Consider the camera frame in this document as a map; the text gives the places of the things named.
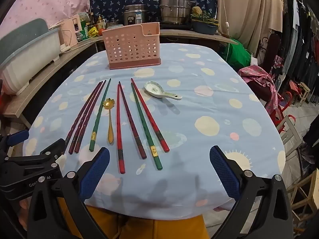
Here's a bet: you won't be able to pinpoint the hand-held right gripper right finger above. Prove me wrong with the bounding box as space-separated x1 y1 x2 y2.
209 145 294 239

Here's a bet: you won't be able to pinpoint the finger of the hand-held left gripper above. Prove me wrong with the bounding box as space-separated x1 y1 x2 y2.
5 139 66 171
0 130 29 155

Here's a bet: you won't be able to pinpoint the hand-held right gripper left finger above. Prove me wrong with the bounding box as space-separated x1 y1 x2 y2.
27 147 111 239

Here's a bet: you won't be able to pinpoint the red chopstick with dark band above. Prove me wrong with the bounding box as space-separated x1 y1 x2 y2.
116 84 125 174
131 78 170 153

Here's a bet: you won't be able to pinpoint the green chopstick with gold band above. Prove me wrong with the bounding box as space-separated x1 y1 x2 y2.
130 89 163 171
89 79 111 152

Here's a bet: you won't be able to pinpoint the gold flower spoon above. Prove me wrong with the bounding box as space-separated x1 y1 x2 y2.
103 98 114 144

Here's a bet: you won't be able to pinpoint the white ceramic soup spoon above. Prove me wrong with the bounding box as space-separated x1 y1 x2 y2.
144 81 183 101

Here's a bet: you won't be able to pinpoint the pink perforated utensil basket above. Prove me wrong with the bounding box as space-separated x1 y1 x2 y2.
102 22 162 70

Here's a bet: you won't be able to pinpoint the person's left hand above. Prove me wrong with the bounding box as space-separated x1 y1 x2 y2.
19 197 32 232

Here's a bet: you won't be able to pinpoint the blue dotted tablecloth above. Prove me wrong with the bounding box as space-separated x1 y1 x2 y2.
22 42 286 221

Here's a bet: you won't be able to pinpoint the white chair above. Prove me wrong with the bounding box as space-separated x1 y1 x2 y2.
279 116 303 152

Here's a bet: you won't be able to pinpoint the white plastic tub green lid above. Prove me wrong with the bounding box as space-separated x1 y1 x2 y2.
0 18 63 95

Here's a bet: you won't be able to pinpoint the person's yellow pants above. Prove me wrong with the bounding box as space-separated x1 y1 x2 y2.
57 199 210 239

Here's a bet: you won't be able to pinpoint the large wooden stool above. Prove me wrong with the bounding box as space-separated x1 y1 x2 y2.
287 168 319 232

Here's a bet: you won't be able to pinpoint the pink floral cloth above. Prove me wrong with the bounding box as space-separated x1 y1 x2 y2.
238 65 278 116

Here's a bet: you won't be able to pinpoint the small wooden stool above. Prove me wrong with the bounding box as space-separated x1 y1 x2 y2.
296 82 311 104

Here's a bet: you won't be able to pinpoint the pink electric kettle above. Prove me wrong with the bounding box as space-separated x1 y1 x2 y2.
59 15 83 48

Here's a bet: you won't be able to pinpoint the green bag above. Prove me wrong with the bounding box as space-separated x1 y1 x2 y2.
221 38 252 65

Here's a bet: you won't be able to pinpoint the green label bottle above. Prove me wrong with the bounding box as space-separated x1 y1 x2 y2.
77 12 90 41

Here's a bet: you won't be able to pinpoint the dark metal chair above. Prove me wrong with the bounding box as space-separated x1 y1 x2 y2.
257 33 282 72

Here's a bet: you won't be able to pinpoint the pink dotted cloth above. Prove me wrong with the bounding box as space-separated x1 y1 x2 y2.
5 0 100 38

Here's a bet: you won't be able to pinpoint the blue basin with plant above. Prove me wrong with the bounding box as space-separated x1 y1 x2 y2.
191 6 220 35

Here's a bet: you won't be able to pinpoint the row of hanging clothes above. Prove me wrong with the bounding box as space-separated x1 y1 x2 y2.
272 0 319 97

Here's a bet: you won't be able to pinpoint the silver rice cooker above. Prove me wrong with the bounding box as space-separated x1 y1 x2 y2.
123 4 150 26

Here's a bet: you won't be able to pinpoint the navy floral cloth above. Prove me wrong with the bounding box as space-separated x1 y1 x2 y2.
90 0 218 28

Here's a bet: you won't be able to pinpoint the beige curtain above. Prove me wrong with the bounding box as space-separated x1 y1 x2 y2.
198 0 285 53

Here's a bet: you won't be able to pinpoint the steel steamer pot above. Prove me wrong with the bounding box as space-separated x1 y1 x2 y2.
159 0 197 25

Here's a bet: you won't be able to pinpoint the white cable with switch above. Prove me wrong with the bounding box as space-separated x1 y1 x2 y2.
223 0 231 45

